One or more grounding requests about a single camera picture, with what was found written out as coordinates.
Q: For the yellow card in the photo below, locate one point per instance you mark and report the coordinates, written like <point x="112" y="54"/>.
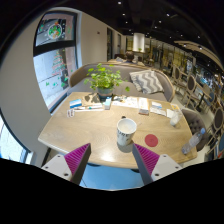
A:
<point x="175" y="107"/>

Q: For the white printed mug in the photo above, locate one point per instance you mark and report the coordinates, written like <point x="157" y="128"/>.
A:
<point x="126" y="133"/>

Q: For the flat round red coaster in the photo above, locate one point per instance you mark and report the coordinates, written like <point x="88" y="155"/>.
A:
<point x="151" y="140"/>

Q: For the grey tufted chair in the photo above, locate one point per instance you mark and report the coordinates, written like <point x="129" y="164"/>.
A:
<point x="195" y="121"/>

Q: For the brown heart-cut cardboard stand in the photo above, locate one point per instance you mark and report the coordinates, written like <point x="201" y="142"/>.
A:
<point x="90" y="99"/>

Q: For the group of wooden-framed chairs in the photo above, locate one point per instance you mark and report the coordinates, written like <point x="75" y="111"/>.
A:
<point x="191" y="83"/>

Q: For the light blue small box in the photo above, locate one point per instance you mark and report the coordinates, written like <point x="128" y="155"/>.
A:
<point x="107" y="103"/>

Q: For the grey curved sofa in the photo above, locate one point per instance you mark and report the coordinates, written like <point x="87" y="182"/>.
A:
<point x="125" y="87"/>

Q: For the group of ceiling spotlights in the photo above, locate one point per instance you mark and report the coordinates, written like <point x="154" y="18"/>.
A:
<point x="124" y="14"/>

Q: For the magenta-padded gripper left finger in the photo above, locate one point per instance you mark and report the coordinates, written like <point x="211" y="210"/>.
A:
<point x="76" y="159"/>

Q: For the window with painted decorations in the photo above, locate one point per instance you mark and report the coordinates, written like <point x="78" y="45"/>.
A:
<point x="55" y="66"/>

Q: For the white orange booklet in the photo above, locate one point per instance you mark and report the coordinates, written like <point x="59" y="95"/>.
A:
<point x="143" y="106"/>

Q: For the person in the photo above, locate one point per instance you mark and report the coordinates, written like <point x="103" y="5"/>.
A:
<point x="129" y="56"/>

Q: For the clear plastic cup with straw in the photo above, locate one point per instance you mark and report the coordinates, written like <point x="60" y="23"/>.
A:
<point x="175" y="119"/>

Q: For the green potted plant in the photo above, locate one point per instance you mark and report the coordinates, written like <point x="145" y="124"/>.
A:
<point x="105" y="80"/>

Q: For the blue white packet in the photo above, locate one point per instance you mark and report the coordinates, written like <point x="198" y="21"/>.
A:
<point x="156" y="105"/>

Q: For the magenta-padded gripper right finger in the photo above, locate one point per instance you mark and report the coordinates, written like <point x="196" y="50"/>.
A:
<point x="148" y="159"/>

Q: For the grey white chevron cushion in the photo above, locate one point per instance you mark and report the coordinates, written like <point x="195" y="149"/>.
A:
<point x="146" y="81"/>

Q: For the blue white card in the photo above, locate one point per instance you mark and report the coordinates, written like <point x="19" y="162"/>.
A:
<point x="75" y="103"/>

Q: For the white napkin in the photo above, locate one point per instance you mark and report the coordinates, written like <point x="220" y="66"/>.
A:
<point x="169" y="113"/>

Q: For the plain glass window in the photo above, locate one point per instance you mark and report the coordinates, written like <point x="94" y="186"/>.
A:
<point x="11" y="143"/>

